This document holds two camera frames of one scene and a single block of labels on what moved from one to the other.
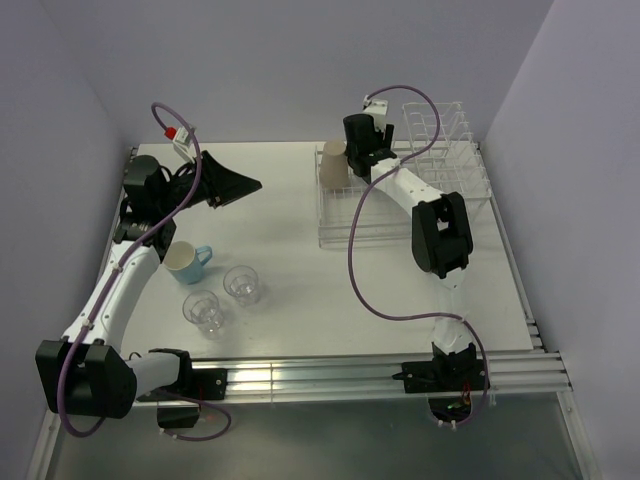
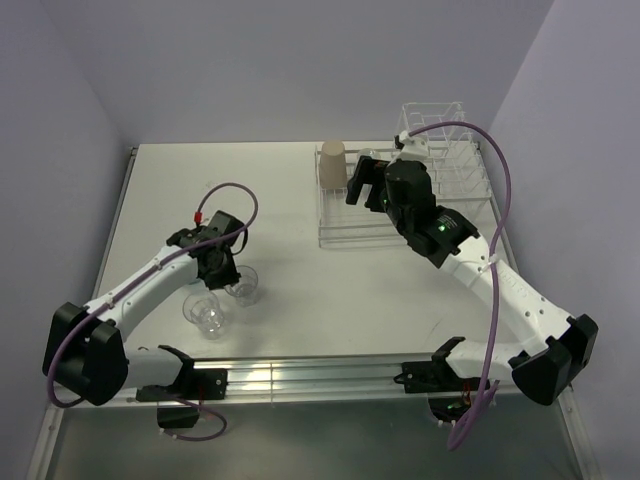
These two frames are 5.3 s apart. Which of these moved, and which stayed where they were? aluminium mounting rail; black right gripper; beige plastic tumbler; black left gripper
Moved: black left gripper; black right gripper
Stayed: beige plastic tumbler; aluminium mounting rail
